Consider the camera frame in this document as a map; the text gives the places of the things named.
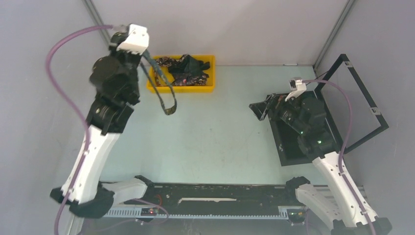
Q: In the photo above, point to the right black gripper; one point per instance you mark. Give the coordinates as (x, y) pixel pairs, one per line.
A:
(274, 102)

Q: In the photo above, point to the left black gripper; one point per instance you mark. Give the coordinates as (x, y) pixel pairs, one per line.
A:
(114, 53)

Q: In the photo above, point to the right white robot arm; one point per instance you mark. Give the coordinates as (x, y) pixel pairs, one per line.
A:
(349, 213)

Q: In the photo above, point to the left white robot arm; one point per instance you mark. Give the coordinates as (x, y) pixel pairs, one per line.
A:
(115, 78)

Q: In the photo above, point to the black pink floral tie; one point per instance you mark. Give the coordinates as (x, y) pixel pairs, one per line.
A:
(182, 79)

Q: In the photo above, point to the dark green tie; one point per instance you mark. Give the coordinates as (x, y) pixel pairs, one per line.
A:
(187, 64)

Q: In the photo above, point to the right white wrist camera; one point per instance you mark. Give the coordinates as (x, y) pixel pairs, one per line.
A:
(297, 87)

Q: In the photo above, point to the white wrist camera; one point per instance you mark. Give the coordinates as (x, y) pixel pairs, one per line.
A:
(137, 40)
(297, 87)

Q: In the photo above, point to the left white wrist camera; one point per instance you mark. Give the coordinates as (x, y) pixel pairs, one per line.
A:
(137, 40)

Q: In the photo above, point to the black box lid frame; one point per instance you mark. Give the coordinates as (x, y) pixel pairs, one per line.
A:
(352, 112)

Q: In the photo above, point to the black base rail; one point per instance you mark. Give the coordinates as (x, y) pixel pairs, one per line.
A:
(222, 200)

